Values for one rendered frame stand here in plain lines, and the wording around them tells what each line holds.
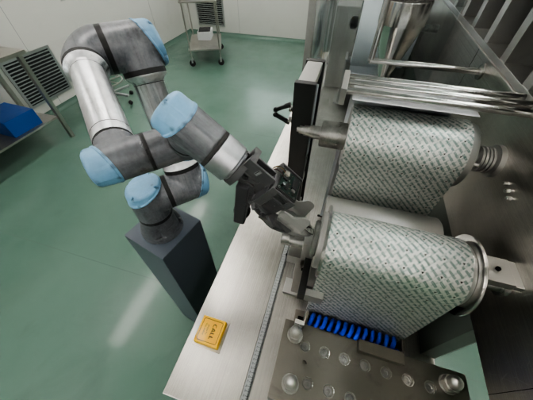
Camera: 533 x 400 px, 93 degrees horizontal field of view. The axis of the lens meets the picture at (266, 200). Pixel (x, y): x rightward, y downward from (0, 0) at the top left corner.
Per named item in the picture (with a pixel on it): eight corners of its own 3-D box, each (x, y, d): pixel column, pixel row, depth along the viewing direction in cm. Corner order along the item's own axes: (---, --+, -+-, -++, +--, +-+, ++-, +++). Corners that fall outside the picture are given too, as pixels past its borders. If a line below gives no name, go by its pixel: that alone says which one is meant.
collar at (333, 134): (320, 136, 66) (324, 114, 62) (343, 140, 65) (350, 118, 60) (316, 151, 62) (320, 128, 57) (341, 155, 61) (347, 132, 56)
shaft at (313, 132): (297, 131, 65) (298, 120, 63) (320, 135, 64) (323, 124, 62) (294, 138, 63) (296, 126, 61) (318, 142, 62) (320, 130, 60)
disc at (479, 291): (431, 259, 57) (471, 217, 46) (434, 260, 57) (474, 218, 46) (443, 327, 47) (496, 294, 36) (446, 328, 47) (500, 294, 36)
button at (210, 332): (205, 317, 74) (204, 314, 73) (228, 324, 73) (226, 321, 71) (194, 342, 70) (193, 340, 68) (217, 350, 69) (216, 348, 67)
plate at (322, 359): (284, 325, 66) (285, 317, 62) (450, 378, 59) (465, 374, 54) (266, 399, 56) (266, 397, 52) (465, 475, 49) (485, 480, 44)
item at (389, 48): (340, 152, 127) (377, 15, 85) (369, 157, 124) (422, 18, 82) (337, 170, 118) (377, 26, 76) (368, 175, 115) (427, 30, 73)
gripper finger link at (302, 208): (327, 222, 51) (295, 197, 48) (306, 231, 55) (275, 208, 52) (329, 210, 53) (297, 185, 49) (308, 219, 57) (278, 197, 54)
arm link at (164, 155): (143, 137, 54) (139, 125, 44) (193, 123, 58) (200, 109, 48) (159, 172, 55) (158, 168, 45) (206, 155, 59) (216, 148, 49)
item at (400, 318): (306, 307, 64) (316, 275, 51) (403, 336, 60) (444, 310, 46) (305, 309, 64) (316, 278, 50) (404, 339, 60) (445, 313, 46)
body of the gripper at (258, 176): (297, 209, 44) (243, 165, 40) (266, 225, 50) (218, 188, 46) (304, 180, 49) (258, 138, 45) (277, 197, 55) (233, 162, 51)
